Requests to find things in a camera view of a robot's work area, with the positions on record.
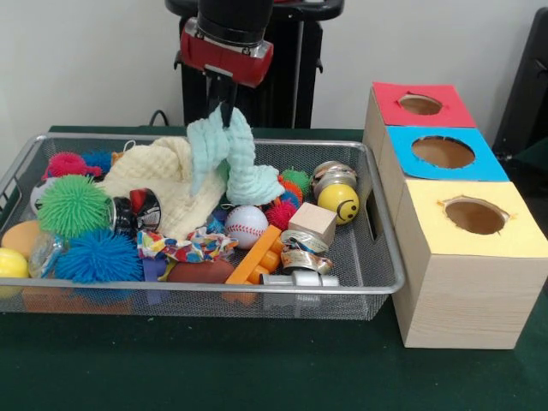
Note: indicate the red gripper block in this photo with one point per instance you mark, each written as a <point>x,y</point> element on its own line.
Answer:
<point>227,62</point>

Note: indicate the light blue waffle cloth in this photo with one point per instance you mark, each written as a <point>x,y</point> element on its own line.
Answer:
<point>244,171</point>

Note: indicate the colourful patterned cloth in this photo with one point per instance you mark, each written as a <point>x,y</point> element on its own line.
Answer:
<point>188,248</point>

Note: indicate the shallow metal mesh bin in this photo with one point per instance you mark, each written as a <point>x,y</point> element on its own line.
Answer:
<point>192,304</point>

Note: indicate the wooden box with three holes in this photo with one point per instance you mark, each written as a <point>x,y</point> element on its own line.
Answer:
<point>471,299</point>

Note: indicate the cream waffle cloth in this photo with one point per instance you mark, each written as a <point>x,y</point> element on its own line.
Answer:
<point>162,184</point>

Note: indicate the white baseball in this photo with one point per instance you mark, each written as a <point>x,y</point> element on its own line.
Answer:
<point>246,227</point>

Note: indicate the crushed black red can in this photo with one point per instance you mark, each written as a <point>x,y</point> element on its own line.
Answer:
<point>137,212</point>

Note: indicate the wooden cube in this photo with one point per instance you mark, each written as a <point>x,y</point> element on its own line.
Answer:
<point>310,222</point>

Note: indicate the yellow smiley ball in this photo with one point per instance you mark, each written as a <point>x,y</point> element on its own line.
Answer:
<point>338,204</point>

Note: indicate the orange plastic comb block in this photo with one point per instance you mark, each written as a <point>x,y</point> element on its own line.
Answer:
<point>252,257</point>

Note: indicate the large green spiky ball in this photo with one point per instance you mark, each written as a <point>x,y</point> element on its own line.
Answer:
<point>70,205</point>

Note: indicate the large blue spiky ball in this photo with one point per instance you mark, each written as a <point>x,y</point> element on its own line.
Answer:
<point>98,257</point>

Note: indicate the dark green tablecloth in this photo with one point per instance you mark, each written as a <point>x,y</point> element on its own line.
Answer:
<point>214,364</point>

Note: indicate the plain yellow ball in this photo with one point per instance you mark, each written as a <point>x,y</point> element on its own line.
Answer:
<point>13,264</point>

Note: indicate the black upright panel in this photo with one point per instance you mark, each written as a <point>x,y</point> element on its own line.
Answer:
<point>526,85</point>

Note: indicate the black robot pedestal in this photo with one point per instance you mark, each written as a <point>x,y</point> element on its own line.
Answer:
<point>291,98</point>

